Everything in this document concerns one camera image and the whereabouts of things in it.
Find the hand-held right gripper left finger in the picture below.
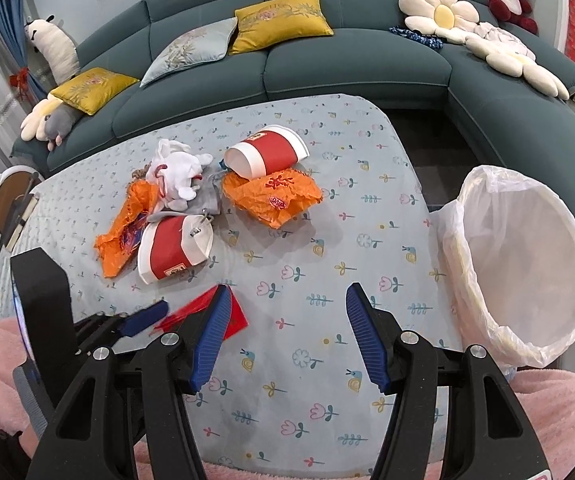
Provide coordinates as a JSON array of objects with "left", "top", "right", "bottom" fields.
[{"left": 27, "top": 284, "right": 233, "bottom": 480}]

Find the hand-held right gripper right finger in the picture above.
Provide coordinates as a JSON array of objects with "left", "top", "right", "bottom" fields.
[{"left": 346, "top": 282, "right": 551, "bottom": 480}]

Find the orange wrapper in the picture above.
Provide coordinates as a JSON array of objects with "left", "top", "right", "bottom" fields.
[
  {"left": 221, "top": 169, "right": 324, "bottom": 231},
  {"left": 93, "top": 180, "right": 168, "bottom": 279}
]

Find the white striped plush toy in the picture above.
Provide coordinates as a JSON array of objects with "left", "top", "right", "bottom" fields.
[{"left": 23, "top": 16, "right": 80, "bottom": 86}]

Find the white lined trash bin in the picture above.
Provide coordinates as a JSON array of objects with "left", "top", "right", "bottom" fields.
[{"left": 435, "top": 164, "right": 575, "bottom": 371}]

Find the teal sectional sofa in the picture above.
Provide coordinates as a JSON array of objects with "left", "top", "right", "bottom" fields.
[{"left": 10, "top": 0, "right": 575, "bottom": 177}]

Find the red packet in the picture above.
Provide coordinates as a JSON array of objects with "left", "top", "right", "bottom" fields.
[{"left": 154, "top": 287, "right": 248, "bottom": 343}]

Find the light blue embroidered pillow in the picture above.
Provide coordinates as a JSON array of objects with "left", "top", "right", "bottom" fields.
[{"left": 140, "top": 17, "right": 238, "bottom": 87}]

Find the red white paper cup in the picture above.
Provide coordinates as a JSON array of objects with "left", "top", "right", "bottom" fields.
[
  {"left": 137, "top": 212, "right": 214, "bottom": 286},
  {"left": 224, "top": 125, "right": 311, "bottom": 179}
]

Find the whitish mesh cloth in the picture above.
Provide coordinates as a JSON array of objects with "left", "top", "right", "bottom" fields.
[{"left": 187, "top": 172, "right": 224, "bottom": 221}]

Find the floral light blue tablecloth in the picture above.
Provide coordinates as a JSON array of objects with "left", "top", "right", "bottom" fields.
[{"left": 0, "top": 92, "right": 468, "bottom": 466}]

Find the white flower cushion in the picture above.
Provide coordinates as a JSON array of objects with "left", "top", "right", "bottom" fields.
[
  {"left": 465, "top": 35, "right": 571, "bottom": 98},
  {"left": 399, "top": 0, "right": 478, "bottom": 43},
  {"left": 20, "top": 97, "right": 65, "bottom": 142}
]

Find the white plastic bag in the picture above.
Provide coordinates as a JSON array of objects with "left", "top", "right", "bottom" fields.
[{"left": 146, "top": 138, "right": 213, "bottom": 211}]

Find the blue white braided cloth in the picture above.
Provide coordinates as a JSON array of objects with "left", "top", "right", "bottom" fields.
[{"left": 390, "top": 26, "right": 443, "bottom": 51}]

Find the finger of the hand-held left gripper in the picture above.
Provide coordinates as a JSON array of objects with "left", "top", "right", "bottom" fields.
[{"left": 74, "top": 300, "right": 169, "bottom": 358}]

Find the red curtain tassel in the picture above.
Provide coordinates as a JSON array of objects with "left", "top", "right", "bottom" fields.
[{"left": 10, "top": 67, "right": 34, "bottom": 102}]

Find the grey plush toy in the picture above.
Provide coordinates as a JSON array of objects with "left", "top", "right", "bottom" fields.
[{"left": 42, "top": 105, "right": 85, "bottom": 151}]

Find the yellow embroidered pillow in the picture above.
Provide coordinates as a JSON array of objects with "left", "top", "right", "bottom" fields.
[
  {"left": 50, "top": 67, "right": 140, "bottom": 115},
  {"left": 228, "top": 0, "right": 335, "bottom": 56}
]

